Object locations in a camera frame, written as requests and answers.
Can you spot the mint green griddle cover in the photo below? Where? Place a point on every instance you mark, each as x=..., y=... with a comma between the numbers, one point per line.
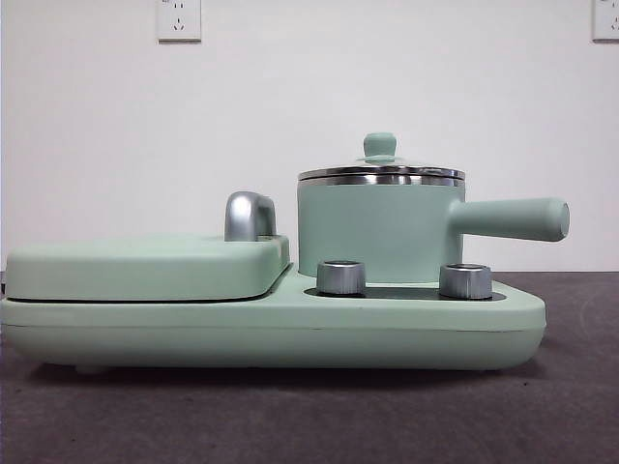
x=135, y=270

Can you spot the glass lid with green knob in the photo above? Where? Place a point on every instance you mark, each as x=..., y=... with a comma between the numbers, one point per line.
x=379, y=145

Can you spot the silver control knob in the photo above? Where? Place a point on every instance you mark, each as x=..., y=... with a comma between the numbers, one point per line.
x=466, y=281
x=342, y=278

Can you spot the mint green breakfast maker base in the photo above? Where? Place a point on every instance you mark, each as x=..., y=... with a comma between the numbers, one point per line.
x=121, y=333

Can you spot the white wall socket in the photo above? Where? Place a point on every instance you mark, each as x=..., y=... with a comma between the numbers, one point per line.
x=607, y=19
x=180, y=19

